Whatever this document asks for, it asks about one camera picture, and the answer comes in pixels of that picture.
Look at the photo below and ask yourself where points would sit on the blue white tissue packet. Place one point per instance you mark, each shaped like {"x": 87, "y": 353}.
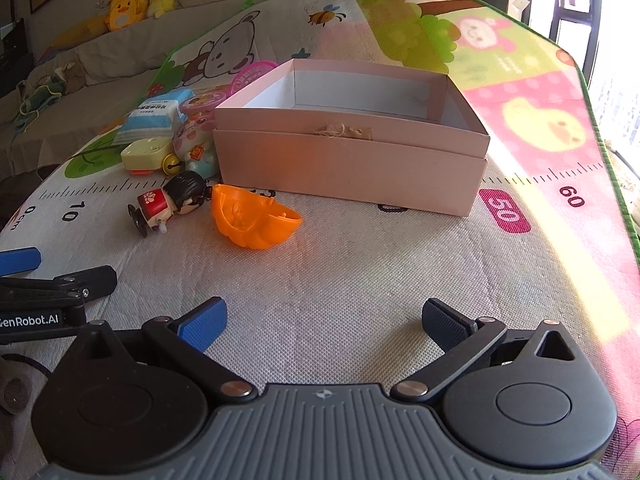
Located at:
{"x": 150, "y": 117}

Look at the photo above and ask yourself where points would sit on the brown plush toy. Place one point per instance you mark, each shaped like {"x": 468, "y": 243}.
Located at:
{"x": 70, "y": 75}

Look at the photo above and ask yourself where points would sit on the narrow framed wall picture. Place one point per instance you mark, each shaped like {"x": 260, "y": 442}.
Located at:
{"x": 6, "y": 7}

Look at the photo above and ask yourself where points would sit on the green cloth item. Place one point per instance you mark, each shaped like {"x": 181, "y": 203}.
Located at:
{"x": 37, "y": 100}

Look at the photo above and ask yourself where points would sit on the black-haired doll figurine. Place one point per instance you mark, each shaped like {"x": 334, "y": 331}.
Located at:
{"x": 185, "y": 195}

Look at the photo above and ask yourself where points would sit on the pink plastic basket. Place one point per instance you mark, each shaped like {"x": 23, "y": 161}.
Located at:
{"x": 250, "y": 75}

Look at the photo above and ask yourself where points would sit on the cream plastic box toy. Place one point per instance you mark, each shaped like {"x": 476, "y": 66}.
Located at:
{"x": 145, "y": 155}

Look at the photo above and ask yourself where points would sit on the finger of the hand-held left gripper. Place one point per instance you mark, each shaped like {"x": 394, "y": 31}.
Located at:
{"x": 17, "y": 261}
{"x": 95, "y": 281}

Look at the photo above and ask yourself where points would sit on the dark cabinet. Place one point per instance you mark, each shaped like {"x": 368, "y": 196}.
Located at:
{"x": 15, "y": 60}

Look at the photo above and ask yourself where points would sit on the pink animal figurine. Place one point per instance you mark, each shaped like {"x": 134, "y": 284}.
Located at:
{"x": 195, "y": 142}

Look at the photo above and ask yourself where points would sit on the orange plastic half shell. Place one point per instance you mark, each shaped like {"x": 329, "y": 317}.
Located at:
{"x": 240, "y": 225}

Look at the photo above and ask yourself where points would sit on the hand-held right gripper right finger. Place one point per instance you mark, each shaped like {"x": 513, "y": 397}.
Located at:
{"x": 445, "y": 325}

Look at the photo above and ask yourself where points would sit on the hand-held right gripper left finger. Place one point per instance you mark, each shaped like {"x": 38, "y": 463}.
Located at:
{"x": 202, "y": 327}

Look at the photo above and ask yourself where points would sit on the long yellow plush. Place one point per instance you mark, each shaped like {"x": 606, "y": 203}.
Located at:
{"x": 80, "y": 32}

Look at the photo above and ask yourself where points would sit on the pink cardboard box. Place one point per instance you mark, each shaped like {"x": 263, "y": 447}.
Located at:
{"x": 350, "y": 170}

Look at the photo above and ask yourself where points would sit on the yellow duck plush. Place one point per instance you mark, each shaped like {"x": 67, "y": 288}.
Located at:
{"x": 125, "y": 10}

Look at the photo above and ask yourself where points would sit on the black window frame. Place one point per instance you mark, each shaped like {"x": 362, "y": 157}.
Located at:
{"x": 565, "y": 15}

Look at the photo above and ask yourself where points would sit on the small gold bell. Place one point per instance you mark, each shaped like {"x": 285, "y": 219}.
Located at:
{"x": 172, "y": 164}

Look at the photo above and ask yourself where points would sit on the beige covered sofa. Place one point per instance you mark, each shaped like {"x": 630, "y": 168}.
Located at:
{"x": 100, "y": 60}

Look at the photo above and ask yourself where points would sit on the round pink printed toy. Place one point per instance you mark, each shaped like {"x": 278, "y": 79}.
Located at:
{"x": 205, "y": 103}

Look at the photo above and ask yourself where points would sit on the printed cartoon play mat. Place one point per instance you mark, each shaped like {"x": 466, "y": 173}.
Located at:
{"x": 350, "y": 270}

